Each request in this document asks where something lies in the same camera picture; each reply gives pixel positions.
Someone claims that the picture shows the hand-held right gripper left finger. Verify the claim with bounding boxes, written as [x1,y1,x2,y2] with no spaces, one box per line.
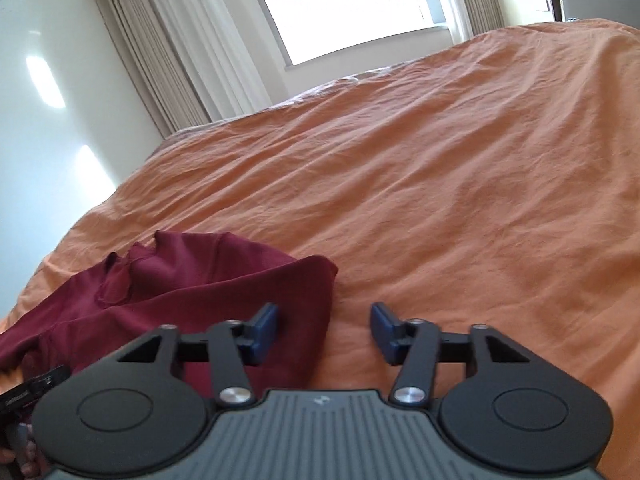
[116,302,279,408]

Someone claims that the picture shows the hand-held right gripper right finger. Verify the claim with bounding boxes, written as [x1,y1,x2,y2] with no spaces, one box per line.
[369,301,531,406]

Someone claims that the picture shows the maroon shirt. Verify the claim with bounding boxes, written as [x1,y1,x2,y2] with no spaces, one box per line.
[0,230,337,413]

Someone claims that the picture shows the person's left hand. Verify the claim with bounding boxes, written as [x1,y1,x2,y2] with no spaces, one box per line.
[0,422,45,480]

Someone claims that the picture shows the orange bed sheet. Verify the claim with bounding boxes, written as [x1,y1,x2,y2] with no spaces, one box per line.
[0,17,640,413]

